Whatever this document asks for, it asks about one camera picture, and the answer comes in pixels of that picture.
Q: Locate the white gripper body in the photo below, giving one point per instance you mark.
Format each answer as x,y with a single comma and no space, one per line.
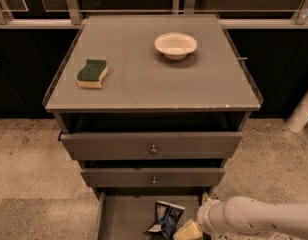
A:
204,216

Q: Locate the blue chip bag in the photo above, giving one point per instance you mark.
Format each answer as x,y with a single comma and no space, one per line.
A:
166,219

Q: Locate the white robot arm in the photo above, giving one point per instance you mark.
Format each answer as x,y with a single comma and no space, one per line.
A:
245,216

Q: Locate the grey middle drawer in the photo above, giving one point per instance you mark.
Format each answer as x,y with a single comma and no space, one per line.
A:
152,177

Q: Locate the grey drawer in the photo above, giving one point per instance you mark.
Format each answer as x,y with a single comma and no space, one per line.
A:
129,215
151,145
152,177

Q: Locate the grey bottom drawer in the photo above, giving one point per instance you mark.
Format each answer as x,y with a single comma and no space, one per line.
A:
129,215

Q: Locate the grey drawer cabinet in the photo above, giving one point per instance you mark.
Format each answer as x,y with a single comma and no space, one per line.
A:
210,90

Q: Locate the grey top drawer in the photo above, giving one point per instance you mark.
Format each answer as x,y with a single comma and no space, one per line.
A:
151,145

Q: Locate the green and yellow sponge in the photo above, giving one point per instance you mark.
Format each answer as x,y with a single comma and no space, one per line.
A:
92,74

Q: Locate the white pipe post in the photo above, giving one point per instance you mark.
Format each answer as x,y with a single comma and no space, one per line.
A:
299,118

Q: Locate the metal railing frame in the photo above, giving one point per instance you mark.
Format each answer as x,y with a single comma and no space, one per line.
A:
76,10

